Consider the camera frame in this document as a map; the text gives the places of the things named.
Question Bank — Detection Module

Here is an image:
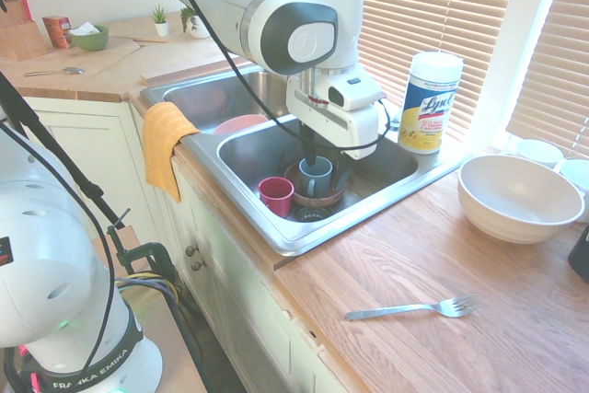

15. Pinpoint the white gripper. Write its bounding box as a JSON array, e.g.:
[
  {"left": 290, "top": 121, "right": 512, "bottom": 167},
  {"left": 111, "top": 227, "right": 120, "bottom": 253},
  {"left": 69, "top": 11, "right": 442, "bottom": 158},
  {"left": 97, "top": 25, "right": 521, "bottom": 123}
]
[{"left": 285, "top": 74, "right": 390, "bottom": 189}]

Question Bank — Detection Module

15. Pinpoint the silver metal fork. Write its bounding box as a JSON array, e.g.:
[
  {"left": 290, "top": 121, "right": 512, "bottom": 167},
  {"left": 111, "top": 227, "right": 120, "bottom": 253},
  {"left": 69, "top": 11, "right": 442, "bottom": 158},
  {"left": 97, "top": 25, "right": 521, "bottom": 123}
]
[{"left": 344, "top": 294, "right": 483, "bottom": 322}]

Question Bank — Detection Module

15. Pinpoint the sink drain strainer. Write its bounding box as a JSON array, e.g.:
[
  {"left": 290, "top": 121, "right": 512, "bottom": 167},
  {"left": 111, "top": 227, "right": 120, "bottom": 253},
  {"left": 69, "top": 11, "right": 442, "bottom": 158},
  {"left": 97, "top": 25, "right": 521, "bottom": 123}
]
[{"left": 294, "top": 206, "right": 337, "bottom": 224}]

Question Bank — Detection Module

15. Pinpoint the stainless steel double sink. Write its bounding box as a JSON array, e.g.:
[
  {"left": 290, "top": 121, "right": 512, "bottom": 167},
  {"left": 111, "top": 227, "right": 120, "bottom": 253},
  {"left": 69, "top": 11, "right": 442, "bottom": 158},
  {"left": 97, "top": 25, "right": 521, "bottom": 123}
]
[{"left": 139, "top": 64, "right": 475, "bottom": 259}]

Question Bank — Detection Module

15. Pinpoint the grey mug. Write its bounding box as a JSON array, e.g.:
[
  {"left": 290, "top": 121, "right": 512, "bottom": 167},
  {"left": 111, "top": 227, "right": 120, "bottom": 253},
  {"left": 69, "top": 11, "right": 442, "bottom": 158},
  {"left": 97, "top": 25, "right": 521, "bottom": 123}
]
[{"left": 298, "top": 156, "right": 334, "bottom": 199}]

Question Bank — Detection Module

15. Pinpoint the brown wooden bowl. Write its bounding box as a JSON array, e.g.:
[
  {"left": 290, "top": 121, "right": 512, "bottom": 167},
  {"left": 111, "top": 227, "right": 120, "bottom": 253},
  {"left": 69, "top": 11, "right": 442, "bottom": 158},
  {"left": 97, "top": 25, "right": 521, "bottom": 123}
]
[{"left": 283, "top": 161, "right": 348, "bottom": 208}]

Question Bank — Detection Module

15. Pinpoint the red cup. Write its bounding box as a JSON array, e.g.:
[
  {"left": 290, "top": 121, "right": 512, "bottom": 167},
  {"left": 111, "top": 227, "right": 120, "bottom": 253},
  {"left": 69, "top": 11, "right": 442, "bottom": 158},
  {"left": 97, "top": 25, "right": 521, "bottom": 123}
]
[{"left": 257, "top": 176, "right": 295, "bottom": 218}]

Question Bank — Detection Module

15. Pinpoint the pink plate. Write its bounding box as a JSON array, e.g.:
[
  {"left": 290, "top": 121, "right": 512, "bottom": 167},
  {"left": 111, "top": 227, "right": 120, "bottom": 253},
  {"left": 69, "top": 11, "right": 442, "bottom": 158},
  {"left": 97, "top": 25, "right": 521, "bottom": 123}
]
[{"left": 213, "top": 114, "right": 269, "bottom": 136}]

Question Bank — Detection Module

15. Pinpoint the Lysol wipes canister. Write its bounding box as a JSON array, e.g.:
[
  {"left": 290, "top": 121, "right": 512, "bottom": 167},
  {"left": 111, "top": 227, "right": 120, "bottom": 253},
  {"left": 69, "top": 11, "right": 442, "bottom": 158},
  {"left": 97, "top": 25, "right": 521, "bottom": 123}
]
[{"left": 398, "top": 51, "right": 465, "bottom": 156}]

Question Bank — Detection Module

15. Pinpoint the white kitchen cabinet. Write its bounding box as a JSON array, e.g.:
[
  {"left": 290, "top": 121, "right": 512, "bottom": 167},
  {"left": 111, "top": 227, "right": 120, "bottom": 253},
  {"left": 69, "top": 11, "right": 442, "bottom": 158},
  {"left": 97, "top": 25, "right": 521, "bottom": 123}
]
[{"left": 20, "top": 96, "right": 351, "bottom": 393}]

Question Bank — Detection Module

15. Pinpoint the orange dish cloth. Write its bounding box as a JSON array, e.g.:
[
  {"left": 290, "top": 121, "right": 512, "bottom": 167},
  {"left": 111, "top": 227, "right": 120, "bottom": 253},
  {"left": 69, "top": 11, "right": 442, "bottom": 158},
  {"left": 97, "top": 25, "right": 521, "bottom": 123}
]
[{"left": 141, "top": 101, "right": 202, "bottom": 204}]

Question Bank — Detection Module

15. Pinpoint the trailing potted plant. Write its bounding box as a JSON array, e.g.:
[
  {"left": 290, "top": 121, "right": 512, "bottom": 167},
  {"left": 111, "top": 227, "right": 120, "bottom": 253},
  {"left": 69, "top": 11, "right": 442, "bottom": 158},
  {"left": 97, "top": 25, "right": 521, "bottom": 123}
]
[{"left": 179, "top": 6, "right": 213, "bottom": 40}]

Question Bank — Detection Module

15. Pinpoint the wide wooden window blind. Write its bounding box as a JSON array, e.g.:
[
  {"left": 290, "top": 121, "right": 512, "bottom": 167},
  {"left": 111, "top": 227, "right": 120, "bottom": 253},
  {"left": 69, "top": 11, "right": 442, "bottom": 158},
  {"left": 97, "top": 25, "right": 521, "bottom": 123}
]
[{"left": 237, "top": 0, "right": 525, "bottom": 144}]

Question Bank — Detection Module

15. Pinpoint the large cream bowl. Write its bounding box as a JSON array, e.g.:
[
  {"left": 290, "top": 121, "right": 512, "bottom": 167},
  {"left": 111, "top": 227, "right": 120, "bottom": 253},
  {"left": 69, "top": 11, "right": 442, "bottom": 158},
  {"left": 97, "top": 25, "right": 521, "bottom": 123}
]
[{"left": 457, "top": 154, "right": 585, "bottom": 246}]

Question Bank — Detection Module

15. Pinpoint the green metal clamp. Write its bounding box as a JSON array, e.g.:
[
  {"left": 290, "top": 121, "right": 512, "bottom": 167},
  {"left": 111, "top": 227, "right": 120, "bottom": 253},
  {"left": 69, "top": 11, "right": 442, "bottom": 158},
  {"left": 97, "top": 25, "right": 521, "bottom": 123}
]
[{"left": 108, "top": 209, "right": 177, "bottom": 284}]

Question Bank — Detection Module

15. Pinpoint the small white bowl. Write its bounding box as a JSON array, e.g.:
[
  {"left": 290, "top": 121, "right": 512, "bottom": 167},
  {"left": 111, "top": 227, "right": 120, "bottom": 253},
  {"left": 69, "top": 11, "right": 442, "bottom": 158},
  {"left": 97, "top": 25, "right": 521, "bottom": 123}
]
[{"left": 514, "top": 138, "right": 565, "bottom": 171}]

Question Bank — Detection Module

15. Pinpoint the small upright potted plant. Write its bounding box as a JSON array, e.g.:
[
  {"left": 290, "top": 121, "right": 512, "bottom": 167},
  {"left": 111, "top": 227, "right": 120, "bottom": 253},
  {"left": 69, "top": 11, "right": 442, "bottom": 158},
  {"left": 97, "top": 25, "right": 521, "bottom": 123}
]
[{"left": 150, "top": 4, "right": 170, "bottom": 38}]

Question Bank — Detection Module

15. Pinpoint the narrow wooden window blind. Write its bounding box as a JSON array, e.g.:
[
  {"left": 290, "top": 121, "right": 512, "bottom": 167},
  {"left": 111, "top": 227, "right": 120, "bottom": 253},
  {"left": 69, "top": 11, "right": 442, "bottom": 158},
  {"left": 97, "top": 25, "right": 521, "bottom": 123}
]
[{"left": 504, "top": 0, "right": 589, "bottom": 159}]

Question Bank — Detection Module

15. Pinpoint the green bowl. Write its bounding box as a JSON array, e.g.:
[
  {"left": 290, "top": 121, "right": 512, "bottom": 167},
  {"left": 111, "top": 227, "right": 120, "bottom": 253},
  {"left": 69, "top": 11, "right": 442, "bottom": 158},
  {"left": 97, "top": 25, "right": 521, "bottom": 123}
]
[{"left": 68, "top": 25, "right": 110, "bottom": 52}]

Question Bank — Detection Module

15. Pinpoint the black object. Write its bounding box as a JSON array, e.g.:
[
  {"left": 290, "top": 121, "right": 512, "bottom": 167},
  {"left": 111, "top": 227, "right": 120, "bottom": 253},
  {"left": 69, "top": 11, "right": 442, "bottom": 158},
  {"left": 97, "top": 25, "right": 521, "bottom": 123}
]
[{"left": 567, "top": 223, "right": 589, "bottom": 284}]

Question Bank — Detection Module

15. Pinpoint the silver metal spoon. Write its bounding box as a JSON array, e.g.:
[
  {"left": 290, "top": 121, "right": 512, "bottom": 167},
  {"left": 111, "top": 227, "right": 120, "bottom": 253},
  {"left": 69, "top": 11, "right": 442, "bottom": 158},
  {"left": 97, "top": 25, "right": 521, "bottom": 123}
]
[{"left": 22, "top": 65, "right": 87, "bottom": 78}]

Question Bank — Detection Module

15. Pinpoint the white paper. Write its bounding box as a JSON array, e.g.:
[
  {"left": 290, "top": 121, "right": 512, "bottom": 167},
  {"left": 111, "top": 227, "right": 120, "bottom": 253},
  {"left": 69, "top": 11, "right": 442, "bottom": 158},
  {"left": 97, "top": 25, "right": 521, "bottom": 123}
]
[{"left": 67, "top": 22, "right": 101, "bottom": 38}]

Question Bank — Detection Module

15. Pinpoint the orange cardboard box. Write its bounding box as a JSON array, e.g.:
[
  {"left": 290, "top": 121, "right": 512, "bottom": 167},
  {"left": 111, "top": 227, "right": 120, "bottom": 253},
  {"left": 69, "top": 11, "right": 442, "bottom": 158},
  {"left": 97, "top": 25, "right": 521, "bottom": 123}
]
[{"left": 41, "top": 15, "right": 74, "bottom": 49}]

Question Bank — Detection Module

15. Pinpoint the wooden knife block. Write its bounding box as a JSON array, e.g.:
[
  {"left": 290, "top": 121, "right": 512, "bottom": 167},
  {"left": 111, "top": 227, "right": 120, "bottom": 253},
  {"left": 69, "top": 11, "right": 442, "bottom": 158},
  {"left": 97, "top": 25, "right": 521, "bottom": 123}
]
[{"left": 0, "top": 0, "right": 51, "bottom": 62}]

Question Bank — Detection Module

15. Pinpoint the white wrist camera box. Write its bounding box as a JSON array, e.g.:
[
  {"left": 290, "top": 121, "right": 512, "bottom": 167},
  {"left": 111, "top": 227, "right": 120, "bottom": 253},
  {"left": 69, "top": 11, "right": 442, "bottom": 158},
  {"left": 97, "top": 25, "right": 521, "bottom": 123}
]
[{"left": 321, "top": 65, "right": 384, "bottom": 112}]

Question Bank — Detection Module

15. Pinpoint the floor cable bundle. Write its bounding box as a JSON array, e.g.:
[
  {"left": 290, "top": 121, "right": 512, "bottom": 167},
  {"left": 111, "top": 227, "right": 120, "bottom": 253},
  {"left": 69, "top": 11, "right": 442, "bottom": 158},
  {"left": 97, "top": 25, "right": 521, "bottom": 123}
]
[{"left": 114, "top": 271, "right": 206, "bottom": 366}]

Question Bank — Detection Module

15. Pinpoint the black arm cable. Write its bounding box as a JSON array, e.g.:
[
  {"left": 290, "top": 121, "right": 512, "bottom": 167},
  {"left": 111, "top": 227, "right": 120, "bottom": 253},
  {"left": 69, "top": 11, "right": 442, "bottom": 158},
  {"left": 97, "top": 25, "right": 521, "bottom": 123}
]
[{"left": 0, "top": 121, "right": 117, "bottom": 369}]

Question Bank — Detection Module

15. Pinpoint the black camera stand pole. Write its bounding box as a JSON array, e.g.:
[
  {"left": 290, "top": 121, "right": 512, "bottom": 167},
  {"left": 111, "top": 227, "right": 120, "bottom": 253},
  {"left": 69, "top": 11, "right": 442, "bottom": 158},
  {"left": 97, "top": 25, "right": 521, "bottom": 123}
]
[{"left": 0, "top": 69, "right": 126, "bottom": 229}]

